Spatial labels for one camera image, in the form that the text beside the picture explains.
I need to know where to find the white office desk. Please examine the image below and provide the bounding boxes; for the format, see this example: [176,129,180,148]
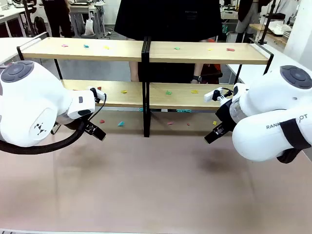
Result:
[0,6,34,38]

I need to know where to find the white plastic bag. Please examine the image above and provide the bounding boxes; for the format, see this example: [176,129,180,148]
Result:
[84,15,95,37]

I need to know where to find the bystander in black clothes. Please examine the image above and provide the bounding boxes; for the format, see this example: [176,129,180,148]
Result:
[41,0,73,39]

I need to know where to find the person in black shirt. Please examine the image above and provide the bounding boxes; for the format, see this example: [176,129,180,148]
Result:
[114,0,223,84]

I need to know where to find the black backpack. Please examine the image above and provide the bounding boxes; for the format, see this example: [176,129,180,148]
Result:
[33,16,47,35]

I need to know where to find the person's right forearm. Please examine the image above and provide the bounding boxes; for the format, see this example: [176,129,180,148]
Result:
[129,61,140,82]

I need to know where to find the white side table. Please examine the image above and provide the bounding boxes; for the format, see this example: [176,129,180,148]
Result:
[0,31,49,65]

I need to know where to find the black stand pole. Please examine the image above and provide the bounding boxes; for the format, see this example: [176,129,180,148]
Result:
[257,0,277,46]

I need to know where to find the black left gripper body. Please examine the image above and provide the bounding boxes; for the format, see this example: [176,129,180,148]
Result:
[79,117,95,135]

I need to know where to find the wooden side table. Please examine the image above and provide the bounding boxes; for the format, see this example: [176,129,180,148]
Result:
[249,23,290,46]

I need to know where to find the teal microfibre duster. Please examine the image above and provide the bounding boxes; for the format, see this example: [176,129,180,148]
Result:
[138,108,193,115]

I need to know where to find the black braided cable sleeve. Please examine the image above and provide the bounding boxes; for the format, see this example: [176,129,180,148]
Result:
[0,121,86,155]
[276,118,312,164]

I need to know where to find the white tray stack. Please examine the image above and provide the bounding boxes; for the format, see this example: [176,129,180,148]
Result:
[267,21,293,38]

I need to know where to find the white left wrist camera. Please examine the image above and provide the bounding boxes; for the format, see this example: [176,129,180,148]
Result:
[90,87,107,103]

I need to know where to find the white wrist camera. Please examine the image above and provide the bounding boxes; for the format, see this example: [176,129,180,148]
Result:
[204,87,224,103]
[90,87,107,103]

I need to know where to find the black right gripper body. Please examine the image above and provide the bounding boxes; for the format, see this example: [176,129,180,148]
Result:
[215,99,236,134]

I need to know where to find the grey chair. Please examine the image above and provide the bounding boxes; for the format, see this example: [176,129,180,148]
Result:
[70,11,85,37]

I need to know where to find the bystander in grey shorts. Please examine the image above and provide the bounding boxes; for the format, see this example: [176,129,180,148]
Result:
[237,0,262,34]

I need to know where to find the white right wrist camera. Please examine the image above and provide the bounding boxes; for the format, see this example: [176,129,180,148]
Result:
[204,87,224,103]

